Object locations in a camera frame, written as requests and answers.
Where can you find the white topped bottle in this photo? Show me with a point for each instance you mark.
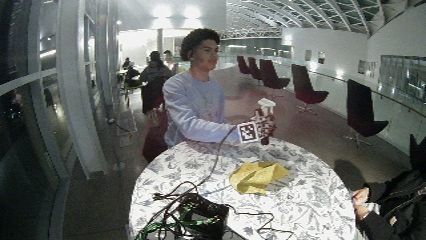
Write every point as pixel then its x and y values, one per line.
pixel 266 105

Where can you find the white marker cube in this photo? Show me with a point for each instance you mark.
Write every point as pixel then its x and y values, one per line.
pixel 248 132

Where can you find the dark red swivel chair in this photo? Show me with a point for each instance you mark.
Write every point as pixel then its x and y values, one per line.
pixel 242 65
pixel 361 110
pixel 270 75
pixel 304 86
pixel 154 140
pixel 254 68

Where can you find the yellow cloth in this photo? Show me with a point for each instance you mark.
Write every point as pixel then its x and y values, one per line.
pixel 254 176

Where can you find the person in light blue sweater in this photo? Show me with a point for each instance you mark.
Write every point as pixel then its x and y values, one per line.
pixel 193 103

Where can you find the floral tablecloth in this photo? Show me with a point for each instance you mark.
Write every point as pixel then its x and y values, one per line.
pixel 301 200

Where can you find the black electronics box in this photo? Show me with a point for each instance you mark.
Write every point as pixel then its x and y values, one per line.
pixel 204 213

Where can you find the white phone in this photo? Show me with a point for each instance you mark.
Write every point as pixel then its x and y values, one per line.
pixel 373 207

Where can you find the dark chair back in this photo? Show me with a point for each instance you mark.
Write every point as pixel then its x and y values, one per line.
pixel 418 153

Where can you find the wall picture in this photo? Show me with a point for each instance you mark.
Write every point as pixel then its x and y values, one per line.
pixel 321 57
pixel 307 55

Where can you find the wall handrail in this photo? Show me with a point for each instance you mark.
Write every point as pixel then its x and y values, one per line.
pixel 381 95

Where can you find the wall poster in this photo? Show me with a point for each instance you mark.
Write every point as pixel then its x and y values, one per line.
pixel 367 68

